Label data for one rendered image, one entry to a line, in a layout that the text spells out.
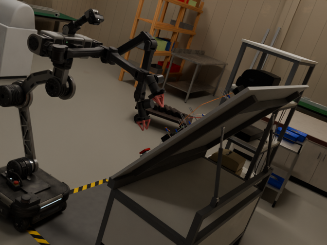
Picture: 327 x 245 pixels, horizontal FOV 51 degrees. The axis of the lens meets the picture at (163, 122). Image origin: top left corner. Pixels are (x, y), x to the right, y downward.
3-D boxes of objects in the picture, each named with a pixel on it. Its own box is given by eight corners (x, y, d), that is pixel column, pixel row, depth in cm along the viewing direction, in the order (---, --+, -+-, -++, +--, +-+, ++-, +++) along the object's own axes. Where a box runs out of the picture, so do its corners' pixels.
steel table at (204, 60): (215, 96, 960) (229, 59, 926) (186, 103, 787) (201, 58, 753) (192, 86, 989) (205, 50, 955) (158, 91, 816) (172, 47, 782)
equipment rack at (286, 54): (173, 223, 338) (242, 38, 280) (202, 205, 387) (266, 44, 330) (216, 253, 313) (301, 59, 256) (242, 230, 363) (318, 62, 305)
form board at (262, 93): (203, 148, 306) (203, 147, 307) (309, 86, 251) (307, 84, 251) (111, 179, 210) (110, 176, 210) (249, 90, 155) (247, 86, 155)
